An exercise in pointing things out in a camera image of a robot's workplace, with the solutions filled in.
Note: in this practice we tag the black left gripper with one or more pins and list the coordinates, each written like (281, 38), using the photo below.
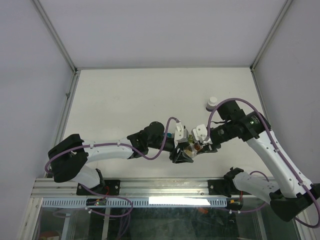
(180, 156)

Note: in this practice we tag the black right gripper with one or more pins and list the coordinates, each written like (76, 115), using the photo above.
(209, 147)

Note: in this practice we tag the clear glass pill bottle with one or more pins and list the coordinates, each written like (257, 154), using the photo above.
(192, 150)

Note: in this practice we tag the weekly pill organizer strip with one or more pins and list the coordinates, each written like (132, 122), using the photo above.
(186, 136)

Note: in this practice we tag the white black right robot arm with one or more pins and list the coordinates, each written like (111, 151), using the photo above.
(291, 193)

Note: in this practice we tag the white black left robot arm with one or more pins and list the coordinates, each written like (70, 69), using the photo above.
(68, 159)

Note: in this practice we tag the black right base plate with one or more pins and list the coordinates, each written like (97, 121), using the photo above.
(221, 187)

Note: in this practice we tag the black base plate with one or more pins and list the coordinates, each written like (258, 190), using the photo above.
(221, 187)
(110, 187)

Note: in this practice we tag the grey slotted cable duct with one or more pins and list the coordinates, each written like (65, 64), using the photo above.
(144, 202)

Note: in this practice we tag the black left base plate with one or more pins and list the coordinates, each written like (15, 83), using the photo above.
(110, 187)

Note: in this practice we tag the aluminium mounting rail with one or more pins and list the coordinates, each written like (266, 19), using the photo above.
(132, 188)

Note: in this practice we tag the aluminium frame post right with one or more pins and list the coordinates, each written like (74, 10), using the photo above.
(271, 33)

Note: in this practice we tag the aluminium frame post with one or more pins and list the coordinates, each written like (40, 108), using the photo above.
(54, 34)
(271, 33)

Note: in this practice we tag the aluminium frame post left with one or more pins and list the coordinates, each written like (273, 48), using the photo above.
(54, 34)

